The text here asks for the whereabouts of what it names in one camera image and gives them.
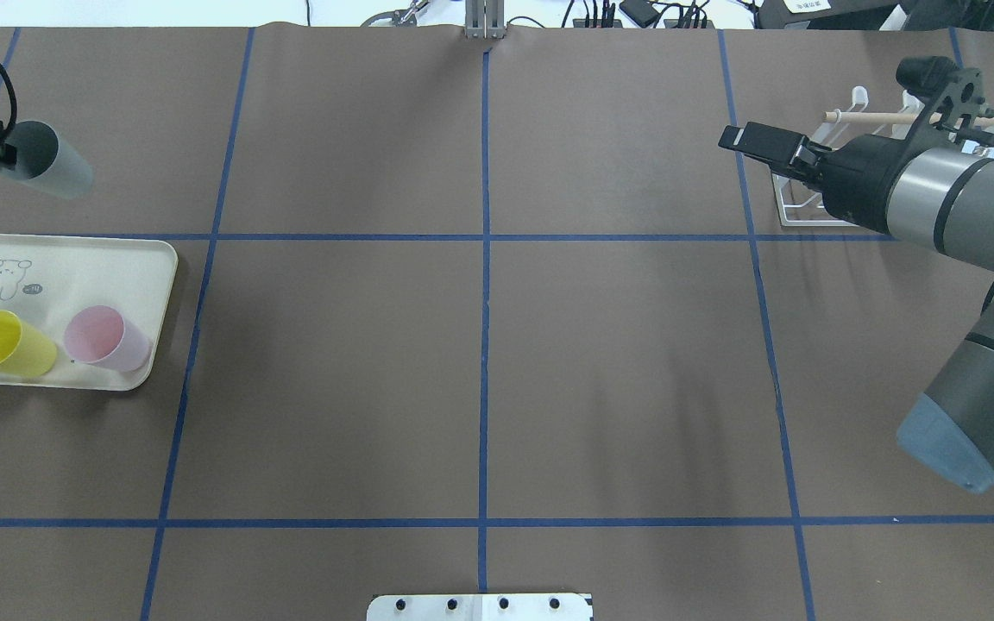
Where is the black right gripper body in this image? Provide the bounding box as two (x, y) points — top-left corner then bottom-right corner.
(790, 58), (994, 235)

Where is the grey plastic cup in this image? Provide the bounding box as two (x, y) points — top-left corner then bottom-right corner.
(0, 119), (94, 200)

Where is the yellow plastic cup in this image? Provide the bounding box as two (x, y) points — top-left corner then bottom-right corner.
(0, 310), (58, 378)

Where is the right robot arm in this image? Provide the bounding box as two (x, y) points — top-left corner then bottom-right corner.
(718, 56), (994, 494)

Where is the pink plastic cup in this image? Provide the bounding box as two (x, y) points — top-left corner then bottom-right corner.
(63, 305), (153, 373)

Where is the beige plastic tray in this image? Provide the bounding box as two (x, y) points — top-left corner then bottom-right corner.
(0, 235), (179, 392)

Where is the metal reacher grabber stick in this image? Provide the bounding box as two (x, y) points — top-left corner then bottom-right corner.
(360, 0), (431, 28)

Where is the white wire cup rack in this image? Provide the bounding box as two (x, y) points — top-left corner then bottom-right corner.
(769, 86), (994, 235)

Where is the aluminium frame post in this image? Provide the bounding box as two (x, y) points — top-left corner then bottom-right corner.
(464, 0), (507, 40)

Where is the white pedestal base plate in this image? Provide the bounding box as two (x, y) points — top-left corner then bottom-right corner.
(366, 593), (595, 620)

